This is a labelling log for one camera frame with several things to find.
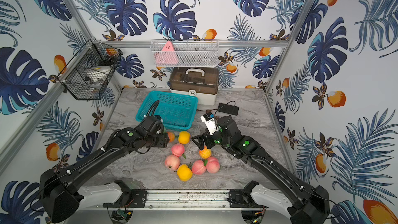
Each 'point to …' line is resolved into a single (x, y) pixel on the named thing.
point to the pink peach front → (198, 167)
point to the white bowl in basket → (98, 74)
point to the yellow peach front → (184, 172)
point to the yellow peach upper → (184, 137)
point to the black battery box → (228, 109)
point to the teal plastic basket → (176, 110)
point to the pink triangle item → (167, 56)
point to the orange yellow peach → (205, 153)
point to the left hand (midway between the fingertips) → (164, 137)
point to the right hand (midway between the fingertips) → (200, 132)
